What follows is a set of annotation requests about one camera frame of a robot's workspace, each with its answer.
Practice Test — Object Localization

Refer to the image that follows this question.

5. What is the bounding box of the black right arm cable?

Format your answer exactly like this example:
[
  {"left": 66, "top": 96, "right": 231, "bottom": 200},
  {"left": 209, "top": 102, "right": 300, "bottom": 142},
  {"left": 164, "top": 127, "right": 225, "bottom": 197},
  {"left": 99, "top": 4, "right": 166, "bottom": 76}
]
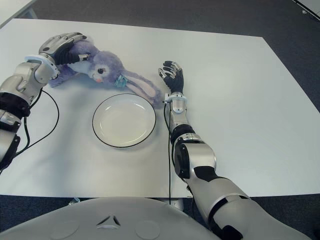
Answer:
[{"left": 163, "top": 102, "right": 174, "bottom": 205}]

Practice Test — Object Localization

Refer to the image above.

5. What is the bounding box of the light grey desk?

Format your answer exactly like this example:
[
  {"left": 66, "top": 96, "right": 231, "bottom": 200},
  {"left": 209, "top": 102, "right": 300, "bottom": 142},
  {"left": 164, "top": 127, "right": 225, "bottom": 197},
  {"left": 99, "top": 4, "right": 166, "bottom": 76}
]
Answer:
[
  {"left": 292, "top": 0, "right": 320, "bottom": 12},
  {"left": 0, "top": 0, "right": 35, "bottom": 28}
]

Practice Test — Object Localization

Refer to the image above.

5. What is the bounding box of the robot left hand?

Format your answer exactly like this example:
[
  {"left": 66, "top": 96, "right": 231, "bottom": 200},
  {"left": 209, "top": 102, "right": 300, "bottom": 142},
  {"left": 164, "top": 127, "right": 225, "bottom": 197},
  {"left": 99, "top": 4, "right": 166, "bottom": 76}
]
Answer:
[{"left": 38, "top": 31, "right": 90, "bottom": 66}]

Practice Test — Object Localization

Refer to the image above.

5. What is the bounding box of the grey table leg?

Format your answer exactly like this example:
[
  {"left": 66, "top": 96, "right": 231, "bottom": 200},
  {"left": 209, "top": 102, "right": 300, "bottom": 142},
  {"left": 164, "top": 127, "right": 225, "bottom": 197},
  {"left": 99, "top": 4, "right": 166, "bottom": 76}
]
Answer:
[{"left": 159, "top": 196, "right": 185, "bottom": 211}]

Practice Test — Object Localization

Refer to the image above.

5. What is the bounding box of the white plate black rim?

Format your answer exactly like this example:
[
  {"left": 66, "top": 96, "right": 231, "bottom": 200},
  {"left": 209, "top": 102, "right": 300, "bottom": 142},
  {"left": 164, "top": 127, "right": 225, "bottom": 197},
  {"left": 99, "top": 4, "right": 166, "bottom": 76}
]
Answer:
[{"left": 92, "top": 93, "right": 157, "bottom": 150}]

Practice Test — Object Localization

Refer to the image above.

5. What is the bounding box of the purple plush bunny doll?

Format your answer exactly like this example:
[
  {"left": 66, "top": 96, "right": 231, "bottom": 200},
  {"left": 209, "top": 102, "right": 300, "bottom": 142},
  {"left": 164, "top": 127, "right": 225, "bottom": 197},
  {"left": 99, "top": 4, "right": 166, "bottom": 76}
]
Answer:
[{"left": 47, "top": 37, "right": 166, "bottom": 110}]

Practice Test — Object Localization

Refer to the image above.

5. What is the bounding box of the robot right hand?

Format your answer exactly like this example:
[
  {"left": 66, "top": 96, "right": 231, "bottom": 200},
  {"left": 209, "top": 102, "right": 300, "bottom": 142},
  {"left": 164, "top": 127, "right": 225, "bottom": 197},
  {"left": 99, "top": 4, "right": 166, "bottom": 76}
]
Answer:
[{"left": 157, "top": 59, "right": 185, "bottom": 94}]

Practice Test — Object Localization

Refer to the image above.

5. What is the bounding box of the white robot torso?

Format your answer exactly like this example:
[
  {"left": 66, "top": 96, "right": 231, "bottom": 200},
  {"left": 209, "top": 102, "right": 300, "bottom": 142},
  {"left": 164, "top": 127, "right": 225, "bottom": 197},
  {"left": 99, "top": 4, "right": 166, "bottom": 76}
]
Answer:
[{"left": 0, "top": 196, "right": 221, "bottom": 240}]

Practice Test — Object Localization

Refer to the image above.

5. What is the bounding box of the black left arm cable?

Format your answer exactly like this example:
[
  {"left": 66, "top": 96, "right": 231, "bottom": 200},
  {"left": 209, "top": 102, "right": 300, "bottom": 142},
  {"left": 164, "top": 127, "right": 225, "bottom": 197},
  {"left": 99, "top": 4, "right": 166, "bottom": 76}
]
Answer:
[{"left": 0, "top": 89, "right": 60, "bottom": 173}]

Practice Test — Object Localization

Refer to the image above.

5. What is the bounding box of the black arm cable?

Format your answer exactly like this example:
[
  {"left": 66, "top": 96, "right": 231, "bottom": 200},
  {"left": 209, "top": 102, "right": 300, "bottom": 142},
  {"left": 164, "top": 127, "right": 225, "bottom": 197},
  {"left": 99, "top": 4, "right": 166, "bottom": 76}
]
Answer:
[
  {"left": 163, "top": 102, "right": 174, "bottom": 205},
  {"left": 0, "top": 89, "right": 60, "bottom": 173}
]

